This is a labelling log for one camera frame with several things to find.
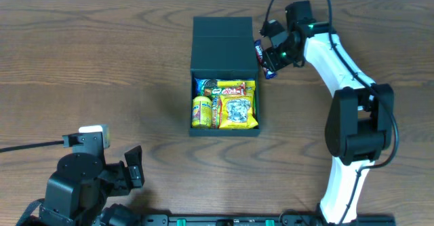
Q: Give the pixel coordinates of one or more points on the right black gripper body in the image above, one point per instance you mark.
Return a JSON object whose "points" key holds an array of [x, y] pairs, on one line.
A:
{"points": [[271, 59]]}

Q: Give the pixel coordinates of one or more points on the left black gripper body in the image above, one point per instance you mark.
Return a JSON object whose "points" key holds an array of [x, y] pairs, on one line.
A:
{"points": [[125, 173]]}

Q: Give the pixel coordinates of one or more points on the purple Dairy Milk bar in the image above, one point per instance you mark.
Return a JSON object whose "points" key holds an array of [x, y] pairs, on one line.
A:
{"points": [[259, 55]]}

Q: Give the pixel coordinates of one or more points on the red KitKat bar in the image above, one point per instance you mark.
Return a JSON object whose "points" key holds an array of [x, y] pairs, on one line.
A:
{"points": [[231, 90]]}

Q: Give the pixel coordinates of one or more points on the black gift box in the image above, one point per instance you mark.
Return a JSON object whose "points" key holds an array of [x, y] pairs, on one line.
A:
{"points": [[223, 48]]}

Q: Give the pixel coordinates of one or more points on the yellow Hacks candy bag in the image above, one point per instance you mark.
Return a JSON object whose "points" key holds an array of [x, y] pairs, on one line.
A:
{"points": [[238, 112]]}

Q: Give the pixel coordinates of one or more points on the yellow Mentos bottle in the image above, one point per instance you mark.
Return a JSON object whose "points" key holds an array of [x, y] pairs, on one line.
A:
{"points": [[201, 112]]}

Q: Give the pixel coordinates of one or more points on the Haribo gummy candy bag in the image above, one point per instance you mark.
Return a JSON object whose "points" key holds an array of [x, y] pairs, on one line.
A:
{"points": [[216, 111]]}

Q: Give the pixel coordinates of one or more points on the blue Oreo cookie pack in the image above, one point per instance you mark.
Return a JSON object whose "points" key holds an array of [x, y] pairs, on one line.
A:
{"points": [[202, 84]]}

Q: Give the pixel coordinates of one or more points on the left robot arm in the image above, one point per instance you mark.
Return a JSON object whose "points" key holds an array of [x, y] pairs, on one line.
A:
{"points": [[77, 191]]}

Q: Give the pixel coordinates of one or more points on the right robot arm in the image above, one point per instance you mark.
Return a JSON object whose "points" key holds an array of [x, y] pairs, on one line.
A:
{"points": [[359, 124]]}

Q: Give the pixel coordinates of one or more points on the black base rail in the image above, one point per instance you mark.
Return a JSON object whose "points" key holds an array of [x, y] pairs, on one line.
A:
{"points": [[120, 215]]}

